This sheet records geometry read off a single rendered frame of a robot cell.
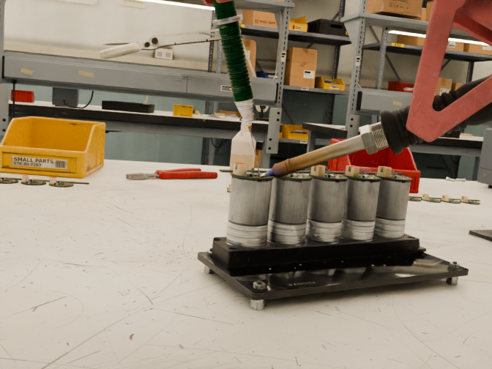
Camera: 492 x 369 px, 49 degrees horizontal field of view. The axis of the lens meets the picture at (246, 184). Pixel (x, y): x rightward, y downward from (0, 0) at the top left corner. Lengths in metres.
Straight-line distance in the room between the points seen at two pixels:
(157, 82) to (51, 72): 0.48
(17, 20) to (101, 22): 0.66
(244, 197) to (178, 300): 0.07
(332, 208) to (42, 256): 0.18
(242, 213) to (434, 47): 0.13
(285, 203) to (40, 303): 0.15
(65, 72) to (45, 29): 2.19
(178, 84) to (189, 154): 2.22
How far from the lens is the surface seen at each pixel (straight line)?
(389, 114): 0.29
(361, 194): 0.35
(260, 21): 4.45
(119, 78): 2.64
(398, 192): 0.37
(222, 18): 0.29
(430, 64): 0.28
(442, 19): 0.27
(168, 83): 2.65
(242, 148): 0.73
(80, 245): 0.38
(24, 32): 4.85
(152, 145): 4.80
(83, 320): 0.26
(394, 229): 0.38
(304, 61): 4.62
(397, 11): 3.09
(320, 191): 0.34
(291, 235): 0.32
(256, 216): 0.31
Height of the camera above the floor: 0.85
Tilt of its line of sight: 9 degrees down
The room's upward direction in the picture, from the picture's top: 5 degrees clockwise
